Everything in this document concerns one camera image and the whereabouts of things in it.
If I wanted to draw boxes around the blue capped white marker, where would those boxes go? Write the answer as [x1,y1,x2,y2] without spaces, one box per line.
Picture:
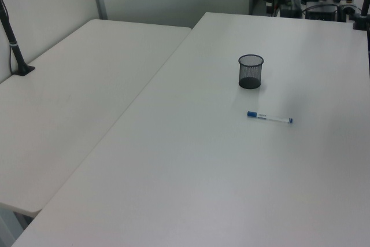
[246,110,294,124]

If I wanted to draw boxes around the black mesh pen cup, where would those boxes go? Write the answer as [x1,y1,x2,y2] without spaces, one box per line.
[238,54,265,90]

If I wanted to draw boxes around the white side table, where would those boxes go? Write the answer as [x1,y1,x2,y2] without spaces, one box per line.
[0,19,193,217]

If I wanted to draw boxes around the black computer box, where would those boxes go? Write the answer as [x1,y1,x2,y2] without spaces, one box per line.
[305,3,339,22]

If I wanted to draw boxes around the black clamp mounted pole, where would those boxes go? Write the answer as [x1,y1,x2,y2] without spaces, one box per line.
[351,0,370,31]

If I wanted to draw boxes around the black camera stand pole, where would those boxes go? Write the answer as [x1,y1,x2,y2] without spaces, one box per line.
[0,0,36,77]

